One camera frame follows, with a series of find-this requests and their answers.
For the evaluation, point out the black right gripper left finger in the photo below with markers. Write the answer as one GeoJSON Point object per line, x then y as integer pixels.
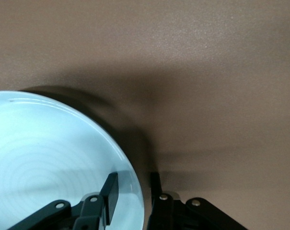
{"type": "Point", "coordinates": [110, 198]}

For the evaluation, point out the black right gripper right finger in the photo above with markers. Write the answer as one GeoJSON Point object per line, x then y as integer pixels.
{"type": "Point", "coordinates": [166, 210]}

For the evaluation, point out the light blue round plate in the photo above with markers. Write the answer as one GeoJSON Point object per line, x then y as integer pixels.
{"type": "Point", "coordinates": [51, 155]}

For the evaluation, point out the brown table cover sheet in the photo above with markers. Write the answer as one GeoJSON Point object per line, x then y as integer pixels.
{"type": "Point", "coordinates": [183, 72]}

